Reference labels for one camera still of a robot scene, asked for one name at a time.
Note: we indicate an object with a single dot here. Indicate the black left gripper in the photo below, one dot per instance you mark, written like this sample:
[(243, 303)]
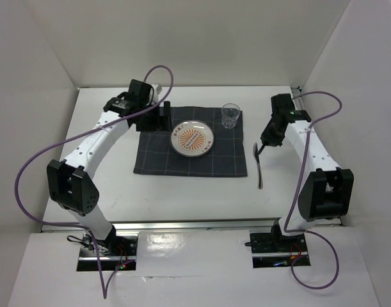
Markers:
[(162, 123)]

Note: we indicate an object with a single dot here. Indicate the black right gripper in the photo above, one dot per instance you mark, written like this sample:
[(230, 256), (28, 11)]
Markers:
[(265, 135)]

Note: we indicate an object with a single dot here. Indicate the orange sunburst patterned plate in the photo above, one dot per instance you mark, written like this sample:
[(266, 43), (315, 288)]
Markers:
[(192, 138)]

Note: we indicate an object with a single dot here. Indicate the dark checked cloth placemat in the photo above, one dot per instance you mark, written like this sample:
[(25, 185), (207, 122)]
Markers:
[(226, 159)]

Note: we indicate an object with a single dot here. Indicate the clear drinking glass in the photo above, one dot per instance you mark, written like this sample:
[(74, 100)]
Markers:
[(229, 115)]

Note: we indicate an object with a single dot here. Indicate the green handled gold fork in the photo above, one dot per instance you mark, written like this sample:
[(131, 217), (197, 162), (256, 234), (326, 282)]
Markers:
[(259, 151)]

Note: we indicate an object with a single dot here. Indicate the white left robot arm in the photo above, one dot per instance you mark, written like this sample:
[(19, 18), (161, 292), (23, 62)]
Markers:
[(70, 181)]

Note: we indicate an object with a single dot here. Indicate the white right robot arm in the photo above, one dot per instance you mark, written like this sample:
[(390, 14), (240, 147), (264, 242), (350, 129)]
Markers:
[(282, 104)]

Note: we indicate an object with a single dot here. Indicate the striped handled knife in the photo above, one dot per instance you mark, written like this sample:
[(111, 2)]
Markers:
[(258, 166)]

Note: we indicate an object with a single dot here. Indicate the aluminium front rail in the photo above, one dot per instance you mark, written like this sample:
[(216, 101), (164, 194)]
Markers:
[(201, 224)]

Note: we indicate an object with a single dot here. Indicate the aluminium rail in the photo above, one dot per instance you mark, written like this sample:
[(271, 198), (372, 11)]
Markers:
[(201, 224), (315, 196)]

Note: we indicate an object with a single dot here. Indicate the aluminium right side rail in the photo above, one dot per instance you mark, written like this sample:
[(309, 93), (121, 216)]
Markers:
[(315, 196)]

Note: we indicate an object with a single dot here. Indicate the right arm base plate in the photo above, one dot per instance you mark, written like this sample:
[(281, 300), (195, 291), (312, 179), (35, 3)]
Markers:
[(269, 252)]

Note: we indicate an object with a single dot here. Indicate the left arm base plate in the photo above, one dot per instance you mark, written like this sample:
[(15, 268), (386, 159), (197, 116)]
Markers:
[(123, 255)]

